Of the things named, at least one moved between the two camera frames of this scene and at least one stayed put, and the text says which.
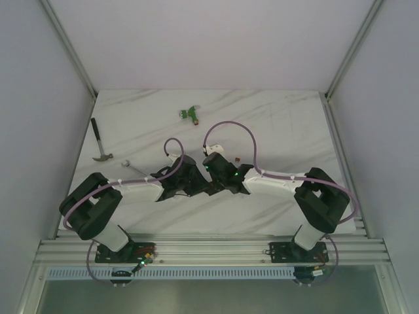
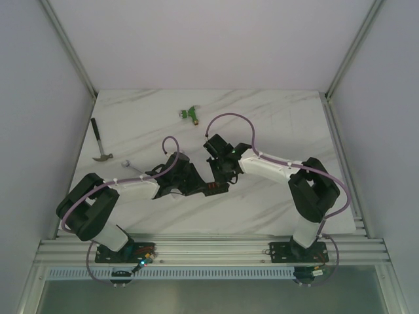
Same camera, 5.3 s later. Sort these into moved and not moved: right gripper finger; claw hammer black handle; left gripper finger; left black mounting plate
Moved: right gripper finger
Not moved: left gripper finger; claw hammer black handle; left black mounting plate
